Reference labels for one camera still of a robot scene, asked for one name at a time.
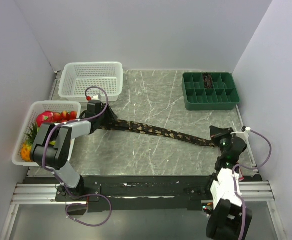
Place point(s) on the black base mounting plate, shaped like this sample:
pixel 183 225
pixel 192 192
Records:
pixel 141 193

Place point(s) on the white fruit basket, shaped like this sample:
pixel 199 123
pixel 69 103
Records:
pixel 35 109

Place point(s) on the pink dragon fruit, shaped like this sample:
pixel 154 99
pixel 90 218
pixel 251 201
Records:
pixel 45 117

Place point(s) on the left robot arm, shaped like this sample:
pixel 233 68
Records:
pixel 50 148

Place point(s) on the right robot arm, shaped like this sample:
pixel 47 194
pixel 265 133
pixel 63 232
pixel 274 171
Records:
pixel 230 219

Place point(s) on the red rectangular box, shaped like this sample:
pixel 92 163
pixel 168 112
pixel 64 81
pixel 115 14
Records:
pixel 241 177

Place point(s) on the rolled brown tie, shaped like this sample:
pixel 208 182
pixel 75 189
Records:
pixel 207 80

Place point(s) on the aluminium rail frame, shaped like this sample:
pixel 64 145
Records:
pixel 34 194

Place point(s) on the pineapple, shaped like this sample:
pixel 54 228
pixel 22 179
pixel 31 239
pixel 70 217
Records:
pixel 28 142

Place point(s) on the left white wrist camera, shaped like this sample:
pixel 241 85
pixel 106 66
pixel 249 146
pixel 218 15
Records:
pixel 96 97

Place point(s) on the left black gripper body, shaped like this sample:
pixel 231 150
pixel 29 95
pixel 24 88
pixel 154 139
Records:
pixel 100 120

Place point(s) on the green compartment organizer tray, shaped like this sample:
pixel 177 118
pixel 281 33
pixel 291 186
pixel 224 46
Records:
pixel 222 97

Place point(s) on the red strawberries cluster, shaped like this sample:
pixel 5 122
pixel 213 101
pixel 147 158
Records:
pixel 64 116

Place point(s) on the white perforated empty basket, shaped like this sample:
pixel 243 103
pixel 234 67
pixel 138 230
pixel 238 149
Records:
pixel 79 79

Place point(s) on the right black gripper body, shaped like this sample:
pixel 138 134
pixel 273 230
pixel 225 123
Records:
pixel 223 142

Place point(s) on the dark floral patterned tie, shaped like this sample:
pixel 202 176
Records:
pixel 142 128

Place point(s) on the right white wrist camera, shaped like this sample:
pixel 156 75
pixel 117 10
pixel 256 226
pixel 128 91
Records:
pixel 244 133

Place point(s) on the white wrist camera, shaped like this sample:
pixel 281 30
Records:
pixel 244 133
pixel 96 97

